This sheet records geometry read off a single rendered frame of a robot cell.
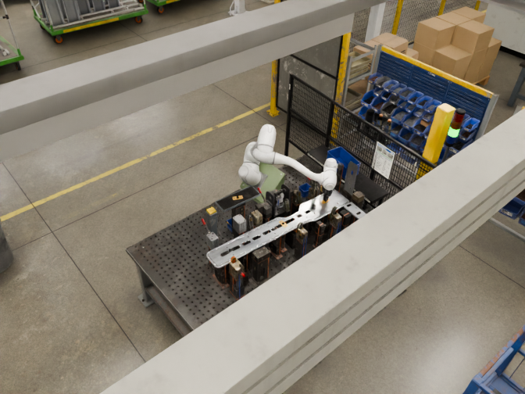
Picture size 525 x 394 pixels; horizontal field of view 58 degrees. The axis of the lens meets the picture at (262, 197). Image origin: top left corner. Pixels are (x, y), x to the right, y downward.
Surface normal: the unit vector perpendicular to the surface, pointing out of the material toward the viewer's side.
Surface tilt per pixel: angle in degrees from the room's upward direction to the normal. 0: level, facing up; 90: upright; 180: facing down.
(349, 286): 0
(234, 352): 0
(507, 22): 90
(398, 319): 0
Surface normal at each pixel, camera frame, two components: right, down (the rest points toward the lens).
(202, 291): 0.02, -0.74
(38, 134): 0.65, 0.52
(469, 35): -0.81, 0.38
